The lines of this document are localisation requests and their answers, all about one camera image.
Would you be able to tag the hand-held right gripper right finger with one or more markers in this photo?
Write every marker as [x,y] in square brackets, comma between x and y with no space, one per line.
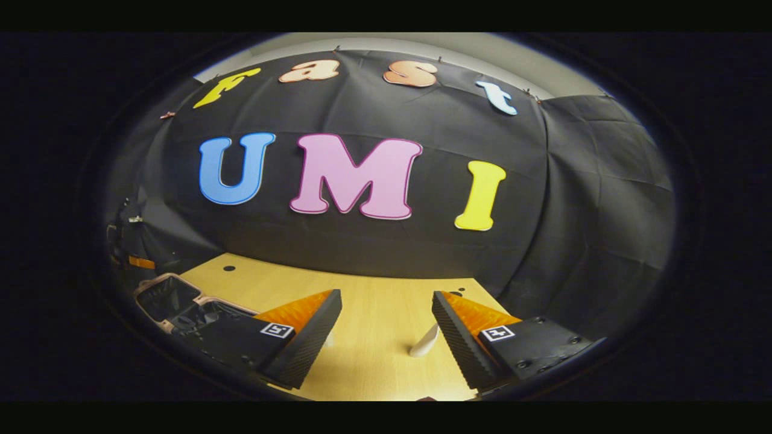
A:
[461,343]

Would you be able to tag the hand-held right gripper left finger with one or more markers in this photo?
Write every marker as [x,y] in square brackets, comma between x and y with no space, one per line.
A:
[313,337]

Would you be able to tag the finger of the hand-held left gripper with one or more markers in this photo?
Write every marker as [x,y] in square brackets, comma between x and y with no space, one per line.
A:
[142,263]

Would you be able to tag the white cosmetic tube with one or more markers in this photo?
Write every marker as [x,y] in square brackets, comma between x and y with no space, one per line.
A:
[424,342]

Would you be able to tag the pink suitcase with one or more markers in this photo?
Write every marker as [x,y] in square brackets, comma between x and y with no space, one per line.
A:
[166,298]

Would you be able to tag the black backdrop cloth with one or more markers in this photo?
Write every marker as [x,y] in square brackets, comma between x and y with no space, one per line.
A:
[543,199]

